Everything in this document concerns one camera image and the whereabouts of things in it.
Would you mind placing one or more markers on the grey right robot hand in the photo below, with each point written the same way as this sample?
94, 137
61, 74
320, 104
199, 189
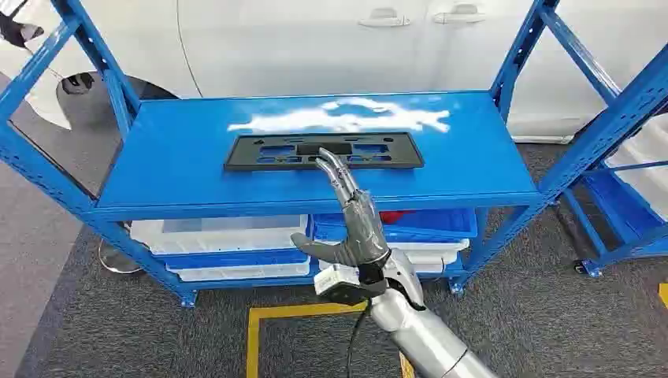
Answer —
362, 229

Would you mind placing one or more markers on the black plastic plate frame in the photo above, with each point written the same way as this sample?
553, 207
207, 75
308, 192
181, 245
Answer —
245, 156

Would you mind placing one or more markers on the red object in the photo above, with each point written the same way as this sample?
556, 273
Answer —
395, 216

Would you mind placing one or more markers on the translucent white plastic bin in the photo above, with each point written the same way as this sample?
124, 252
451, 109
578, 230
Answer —
240, 272
433, 253
219, 235

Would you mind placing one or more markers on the blue plastic bin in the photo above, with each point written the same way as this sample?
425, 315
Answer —
235, 259
438, 223

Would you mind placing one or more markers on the yellow floor tape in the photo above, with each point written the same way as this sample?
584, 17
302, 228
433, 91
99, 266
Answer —
253, 339
664, 294

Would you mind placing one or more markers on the blue metal shelf rack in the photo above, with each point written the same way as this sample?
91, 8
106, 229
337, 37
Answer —
208, 156

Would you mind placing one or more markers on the white car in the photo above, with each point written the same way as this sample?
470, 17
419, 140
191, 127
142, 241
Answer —
313, 47

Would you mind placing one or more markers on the black caster wheel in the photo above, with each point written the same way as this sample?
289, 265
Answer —
580, 267

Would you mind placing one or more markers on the black car tyre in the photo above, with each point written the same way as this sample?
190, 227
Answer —
156, 92

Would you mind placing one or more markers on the round silver stand base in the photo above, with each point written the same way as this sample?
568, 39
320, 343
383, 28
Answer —
112, 261

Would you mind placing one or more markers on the blue wheeled metal rack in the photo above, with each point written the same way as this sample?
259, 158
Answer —
621, 208

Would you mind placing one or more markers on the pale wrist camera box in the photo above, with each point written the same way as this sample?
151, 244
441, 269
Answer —
334, 282

